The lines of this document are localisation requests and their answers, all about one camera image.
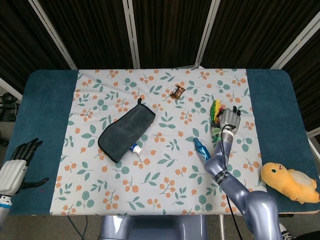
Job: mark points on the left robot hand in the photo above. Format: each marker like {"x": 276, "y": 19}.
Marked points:
{"x": 11, "y": 175}

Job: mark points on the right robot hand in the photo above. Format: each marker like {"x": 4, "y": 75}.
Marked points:
{"x": 231, "y": 120}

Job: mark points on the green and yellow shuttlecock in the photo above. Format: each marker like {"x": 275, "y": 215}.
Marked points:
{"x": 215, "y": 110}

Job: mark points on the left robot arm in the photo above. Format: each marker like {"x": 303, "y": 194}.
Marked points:
{"x": 3, "y": 210}

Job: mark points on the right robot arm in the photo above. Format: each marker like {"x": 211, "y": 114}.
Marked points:
{"x": 242, "y": 195}

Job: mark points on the blue spray bottle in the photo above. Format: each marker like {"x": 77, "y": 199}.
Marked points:
{"x": 201, "y": 148}

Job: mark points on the floral patterned tablecloth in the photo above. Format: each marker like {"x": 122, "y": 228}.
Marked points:
{"x": 160, "y": 185}

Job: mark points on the brown wrapped snack bar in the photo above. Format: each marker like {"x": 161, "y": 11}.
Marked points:
{"x": 177, "y": 91}

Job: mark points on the teal blue table cover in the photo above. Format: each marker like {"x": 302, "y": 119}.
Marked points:
{"x": 47, "y": 120}

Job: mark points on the black floor equipment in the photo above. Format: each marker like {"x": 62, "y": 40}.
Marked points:
{"x": 7, "y": 102}

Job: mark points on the yellow plush duck toy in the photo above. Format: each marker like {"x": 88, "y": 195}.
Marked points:
{"x": 282, "y": 180}

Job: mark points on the toothpaste tube with white cap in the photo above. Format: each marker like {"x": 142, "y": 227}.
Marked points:
{"x": 136, "y": 149}

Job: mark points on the dark grey towel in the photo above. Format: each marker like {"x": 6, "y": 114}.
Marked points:
{"x": 125, "y": 130}

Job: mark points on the dark folding partition screen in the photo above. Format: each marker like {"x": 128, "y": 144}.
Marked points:
{"x": 170, "y": 32}

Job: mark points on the black and white sneaker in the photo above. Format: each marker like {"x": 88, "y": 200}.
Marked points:
{"x": 287, "y": 232}

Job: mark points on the grey-blue robot torso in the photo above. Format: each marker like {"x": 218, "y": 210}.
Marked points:
{"x": 150, "y": 228}

